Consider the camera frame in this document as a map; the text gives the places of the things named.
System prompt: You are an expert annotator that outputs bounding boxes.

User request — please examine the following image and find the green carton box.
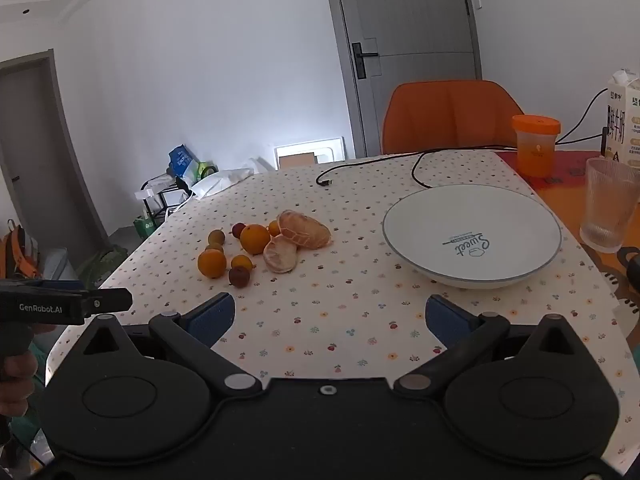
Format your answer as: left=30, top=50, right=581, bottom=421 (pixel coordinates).
left=132, top=215, right=158, bottom=240

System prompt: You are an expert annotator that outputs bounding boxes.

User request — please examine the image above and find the person's left hand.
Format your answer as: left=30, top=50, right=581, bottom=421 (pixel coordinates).
left=0, top=351, right=38, bottom=418

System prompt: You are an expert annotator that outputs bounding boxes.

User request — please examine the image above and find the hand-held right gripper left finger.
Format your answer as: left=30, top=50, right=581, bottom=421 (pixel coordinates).
left=80, top=292, right=262, bottom=400

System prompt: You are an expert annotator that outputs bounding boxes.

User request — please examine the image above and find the white plate with blue rim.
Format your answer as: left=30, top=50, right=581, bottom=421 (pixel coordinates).
left=382, top=184, right=563, bottom=290

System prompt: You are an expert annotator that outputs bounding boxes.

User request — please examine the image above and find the black usb cable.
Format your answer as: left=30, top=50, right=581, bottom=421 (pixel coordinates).
left=411, top=150, right=441, bottom=191
left=316, top=146, right=521, bottom=188

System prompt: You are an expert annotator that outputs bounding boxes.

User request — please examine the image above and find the orange lidded plastic jar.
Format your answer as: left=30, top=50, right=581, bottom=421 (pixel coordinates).
left=511, top=114, right=562, bottom=178

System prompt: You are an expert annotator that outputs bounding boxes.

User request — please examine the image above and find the dark grey door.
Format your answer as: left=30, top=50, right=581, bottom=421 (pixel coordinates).
left=0, top=50, right=108, bottom=263

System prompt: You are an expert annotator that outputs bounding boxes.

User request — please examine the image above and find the orange chair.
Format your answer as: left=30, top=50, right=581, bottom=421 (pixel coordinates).
left=381, top=80, right=525, bottom=155

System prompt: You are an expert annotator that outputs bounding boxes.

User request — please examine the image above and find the black power cable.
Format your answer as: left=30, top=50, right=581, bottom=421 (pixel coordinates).
left=552, top=87, right=610, bottom=146

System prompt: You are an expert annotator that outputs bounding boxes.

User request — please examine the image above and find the dark grey device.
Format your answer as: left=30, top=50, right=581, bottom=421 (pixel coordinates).
left=622, top=247, right=640, bottom=313

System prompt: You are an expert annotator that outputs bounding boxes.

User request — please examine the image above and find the clear plastic cup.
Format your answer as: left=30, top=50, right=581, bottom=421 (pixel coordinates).
left=579, top=157, right=640, bottom=254

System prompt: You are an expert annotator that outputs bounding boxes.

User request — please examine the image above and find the blue packet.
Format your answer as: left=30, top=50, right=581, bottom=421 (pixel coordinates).
left=167, top=145, right=198, bottom=179

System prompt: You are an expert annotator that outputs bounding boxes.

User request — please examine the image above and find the white flower-print tablecloth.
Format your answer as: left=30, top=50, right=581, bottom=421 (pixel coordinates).
left=45, top=149, right=631, bottom=467

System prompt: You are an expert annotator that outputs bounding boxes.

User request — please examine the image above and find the orange backpack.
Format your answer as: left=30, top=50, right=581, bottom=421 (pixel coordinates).
left=0, top=225, right=42, bottom=281

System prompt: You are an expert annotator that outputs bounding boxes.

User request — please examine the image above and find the white milk carton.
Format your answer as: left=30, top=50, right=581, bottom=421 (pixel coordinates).
left=598, top=69, right=640, bottom=163

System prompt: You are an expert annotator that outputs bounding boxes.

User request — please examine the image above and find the white plastic bag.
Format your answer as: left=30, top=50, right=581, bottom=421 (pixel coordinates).
left=191, top=167, right=256, bottom=200

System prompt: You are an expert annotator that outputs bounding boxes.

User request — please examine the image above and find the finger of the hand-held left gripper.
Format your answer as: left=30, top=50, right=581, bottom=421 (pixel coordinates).
left=35, top=280, right=98, bottom=292
left=81, top=287, right=134, bottom=314

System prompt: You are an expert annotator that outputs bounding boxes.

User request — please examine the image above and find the black door handle lock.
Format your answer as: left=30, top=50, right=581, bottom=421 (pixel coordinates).
left=351, top=42, right=379, bottom=79

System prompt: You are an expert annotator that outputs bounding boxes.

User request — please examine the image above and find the whole orange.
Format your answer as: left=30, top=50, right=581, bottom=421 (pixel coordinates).
left=197, top=249, right=227, bottom=279
left=240, top=224, right=271, bottom=255

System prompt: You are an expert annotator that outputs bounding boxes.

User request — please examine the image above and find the dark green cloth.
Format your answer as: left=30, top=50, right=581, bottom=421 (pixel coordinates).
left=77, top=245, right=131, bottom=289

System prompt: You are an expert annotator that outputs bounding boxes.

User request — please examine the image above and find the pale grey box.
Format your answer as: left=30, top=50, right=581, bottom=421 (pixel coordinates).
left=37, top=247, right=78, bottom=281

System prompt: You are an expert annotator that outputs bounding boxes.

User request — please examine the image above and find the orange patterned table mat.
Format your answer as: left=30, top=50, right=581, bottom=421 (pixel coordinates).
left=497, top=149, right=640, bottom=321

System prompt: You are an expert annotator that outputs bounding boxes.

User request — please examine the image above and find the black shelf rack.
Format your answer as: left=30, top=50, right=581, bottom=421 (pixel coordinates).
left=135, top=172, right=196, bottom=227

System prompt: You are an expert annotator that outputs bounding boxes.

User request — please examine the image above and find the light grey door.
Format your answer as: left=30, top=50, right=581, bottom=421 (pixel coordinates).
left=320, top=0, right=483, bottom=159

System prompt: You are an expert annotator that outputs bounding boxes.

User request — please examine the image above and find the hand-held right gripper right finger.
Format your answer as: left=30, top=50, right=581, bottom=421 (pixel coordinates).
left=394, top=294, right=587, bottom=400

